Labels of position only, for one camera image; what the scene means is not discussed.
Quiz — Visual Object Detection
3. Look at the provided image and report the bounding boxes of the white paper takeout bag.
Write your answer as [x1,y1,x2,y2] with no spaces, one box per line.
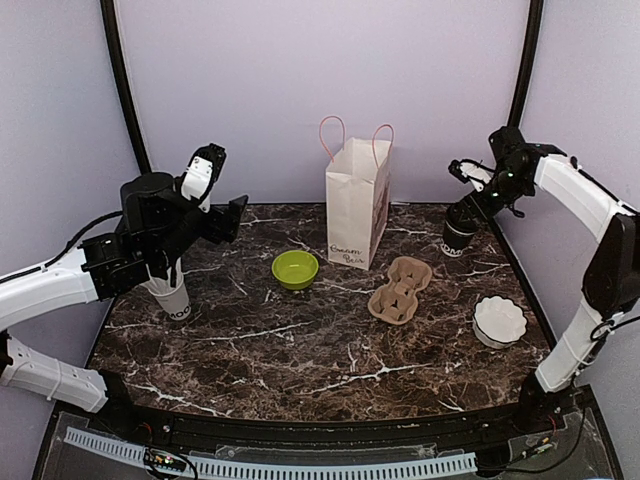
[320,124,395,271]

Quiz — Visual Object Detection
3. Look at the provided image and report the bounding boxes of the white paper cup holding straws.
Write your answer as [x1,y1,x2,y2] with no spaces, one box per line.
[143,277,192,321]

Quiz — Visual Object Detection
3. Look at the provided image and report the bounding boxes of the black right frame post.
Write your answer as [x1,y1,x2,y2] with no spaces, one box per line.
[507,0,544,127]

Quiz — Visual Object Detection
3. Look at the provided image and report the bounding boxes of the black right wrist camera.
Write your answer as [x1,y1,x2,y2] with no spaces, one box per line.
[448,159,494,192]

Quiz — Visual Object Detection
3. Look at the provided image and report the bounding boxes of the lime green plastic bowl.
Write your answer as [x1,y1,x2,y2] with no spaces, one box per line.
[271,250,319,290]

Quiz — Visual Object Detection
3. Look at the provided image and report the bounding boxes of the black plastic cup lid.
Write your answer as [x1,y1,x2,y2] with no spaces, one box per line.
[446,205,478,235]

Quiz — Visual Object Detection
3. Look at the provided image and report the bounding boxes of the black frame post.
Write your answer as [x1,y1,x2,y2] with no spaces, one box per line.
[507,0,544,127]
[99,0,152,174]

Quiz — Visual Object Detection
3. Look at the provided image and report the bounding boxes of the brown cardboard cup carrier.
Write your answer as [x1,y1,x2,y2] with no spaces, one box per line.
[367,256,433,326]

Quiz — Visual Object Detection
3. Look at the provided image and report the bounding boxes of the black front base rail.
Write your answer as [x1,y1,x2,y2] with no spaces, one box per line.
[32,386,624,479]

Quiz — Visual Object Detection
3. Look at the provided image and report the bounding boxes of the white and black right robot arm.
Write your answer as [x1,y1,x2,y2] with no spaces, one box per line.
[442,126,639,434]

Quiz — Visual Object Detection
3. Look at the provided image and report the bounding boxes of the black paper coffee cup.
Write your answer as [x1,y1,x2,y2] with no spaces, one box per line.
[440,220,478,258]

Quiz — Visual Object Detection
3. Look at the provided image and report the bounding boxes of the black left frame post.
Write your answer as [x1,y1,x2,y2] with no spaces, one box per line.
[99,0,152,174]

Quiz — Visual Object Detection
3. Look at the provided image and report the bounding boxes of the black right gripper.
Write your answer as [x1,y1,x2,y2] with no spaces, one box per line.
[455,169,531,228]

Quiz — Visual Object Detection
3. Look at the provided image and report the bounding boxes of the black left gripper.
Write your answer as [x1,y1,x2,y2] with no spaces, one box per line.
[151,194,247,271]

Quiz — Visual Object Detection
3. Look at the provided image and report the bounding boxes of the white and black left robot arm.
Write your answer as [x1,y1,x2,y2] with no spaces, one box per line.
[1,170,248,436]

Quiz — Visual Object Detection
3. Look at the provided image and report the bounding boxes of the white scalloped ceramic bowl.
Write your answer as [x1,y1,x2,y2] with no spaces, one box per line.
[472,296,527,349]

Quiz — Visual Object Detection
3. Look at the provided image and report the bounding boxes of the grey slotted cable duct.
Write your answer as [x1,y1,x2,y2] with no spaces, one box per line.
[64,427,477,479]

